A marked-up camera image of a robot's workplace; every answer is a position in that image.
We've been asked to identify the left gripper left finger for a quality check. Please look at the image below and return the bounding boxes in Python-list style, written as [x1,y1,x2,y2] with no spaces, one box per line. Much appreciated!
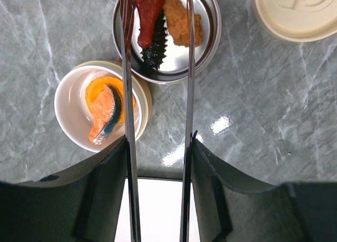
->
[1,137,126,241]

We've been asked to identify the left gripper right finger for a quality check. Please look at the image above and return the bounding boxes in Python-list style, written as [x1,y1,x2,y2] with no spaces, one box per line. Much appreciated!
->
[192,140,336,241]

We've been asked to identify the salmon slice food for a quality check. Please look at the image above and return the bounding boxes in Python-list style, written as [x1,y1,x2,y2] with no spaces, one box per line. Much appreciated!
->
[88,84,123,145]

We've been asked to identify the orange egg yolk food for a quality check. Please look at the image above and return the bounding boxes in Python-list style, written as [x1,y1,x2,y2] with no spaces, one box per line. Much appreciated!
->
[85,76,125,124]

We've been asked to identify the dark seaweed roll food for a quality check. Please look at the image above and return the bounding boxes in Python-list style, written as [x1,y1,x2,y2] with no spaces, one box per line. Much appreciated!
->
[141,9,167,70]

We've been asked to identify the orange fried food piece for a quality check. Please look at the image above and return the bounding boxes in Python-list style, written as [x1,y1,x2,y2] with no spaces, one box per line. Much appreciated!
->
[164,0,190,47]

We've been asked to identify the cream round lid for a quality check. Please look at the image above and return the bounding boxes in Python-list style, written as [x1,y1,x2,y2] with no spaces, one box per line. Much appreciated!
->
[251,0,336,42]

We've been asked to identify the red sausage food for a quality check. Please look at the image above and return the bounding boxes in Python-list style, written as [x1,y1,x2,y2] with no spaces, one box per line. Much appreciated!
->
[135,0,165,49]

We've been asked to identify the metal tongs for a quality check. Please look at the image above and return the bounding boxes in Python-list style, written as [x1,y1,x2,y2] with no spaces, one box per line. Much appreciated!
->
[118,0,196,242]

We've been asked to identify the yellow lunch container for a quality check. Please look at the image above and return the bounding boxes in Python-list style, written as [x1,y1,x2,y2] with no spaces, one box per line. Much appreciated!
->
[54,60,152,153]

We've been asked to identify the red steel lunch container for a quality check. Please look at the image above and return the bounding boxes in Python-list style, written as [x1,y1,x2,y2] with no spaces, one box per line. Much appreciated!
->
[111,0,222,85]

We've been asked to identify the white square plate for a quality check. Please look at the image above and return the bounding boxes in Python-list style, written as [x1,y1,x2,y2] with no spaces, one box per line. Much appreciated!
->
[115,179,200,242]

